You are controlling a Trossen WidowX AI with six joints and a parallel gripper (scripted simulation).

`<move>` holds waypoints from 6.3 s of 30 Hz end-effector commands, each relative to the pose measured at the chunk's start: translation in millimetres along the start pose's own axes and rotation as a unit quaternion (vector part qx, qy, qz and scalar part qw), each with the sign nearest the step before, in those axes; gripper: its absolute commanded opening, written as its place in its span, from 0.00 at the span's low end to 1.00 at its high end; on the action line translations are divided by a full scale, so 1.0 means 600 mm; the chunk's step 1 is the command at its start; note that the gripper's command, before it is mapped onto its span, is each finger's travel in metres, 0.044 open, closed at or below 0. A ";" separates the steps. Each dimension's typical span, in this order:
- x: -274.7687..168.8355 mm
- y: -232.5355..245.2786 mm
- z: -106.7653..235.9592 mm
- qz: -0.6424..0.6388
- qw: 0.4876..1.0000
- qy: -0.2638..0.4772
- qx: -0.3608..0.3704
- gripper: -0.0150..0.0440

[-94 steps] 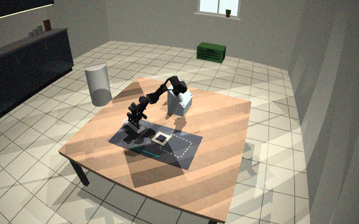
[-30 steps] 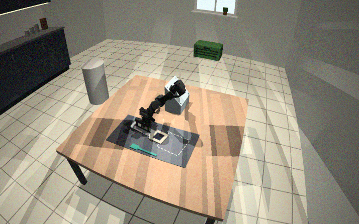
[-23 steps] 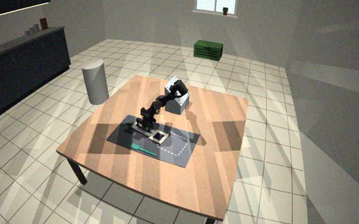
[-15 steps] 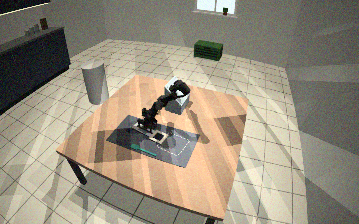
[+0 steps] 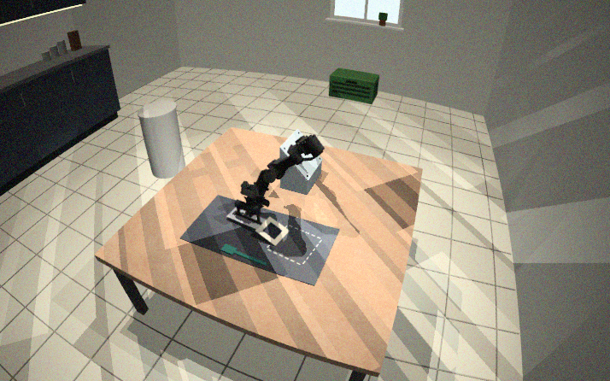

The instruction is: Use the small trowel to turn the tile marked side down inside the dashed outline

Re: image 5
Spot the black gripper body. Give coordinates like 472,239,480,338
240,180,270,207

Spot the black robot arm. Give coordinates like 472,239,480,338
240,135,325,191

